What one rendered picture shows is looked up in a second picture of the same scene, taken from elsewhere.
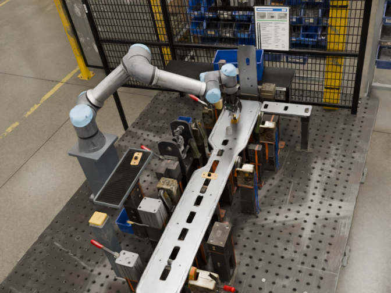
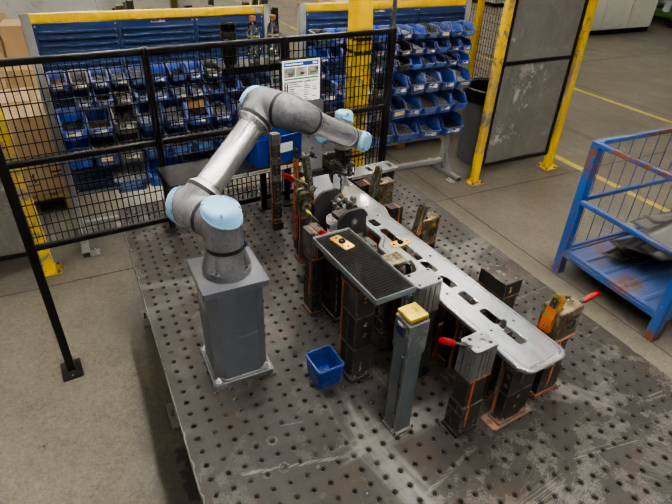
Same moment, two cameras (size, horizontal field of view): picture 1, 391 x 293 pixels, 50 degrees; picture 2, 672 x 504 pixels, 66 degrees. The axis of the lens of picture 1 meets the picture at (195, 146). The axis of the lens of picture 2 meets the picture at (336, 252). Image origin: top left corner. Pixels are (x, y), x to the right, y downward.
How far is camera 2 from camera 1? 1.83 m
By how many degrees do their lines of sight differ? 47
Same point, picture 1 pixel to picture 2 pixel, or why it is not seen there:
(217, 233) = (500, 273)
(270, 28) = (299, 88)
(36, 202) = not seen: outside the picture
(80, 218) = (236, 418)
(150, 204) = (425, 276)
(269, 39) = not seen: hidden behind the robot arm
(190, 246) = (492, 301)
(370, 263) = not seen: hidden behind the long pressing
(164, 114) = (176, 252)
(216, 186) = (422, 247)
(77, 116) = (227, 211)
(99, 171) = (257, 308)
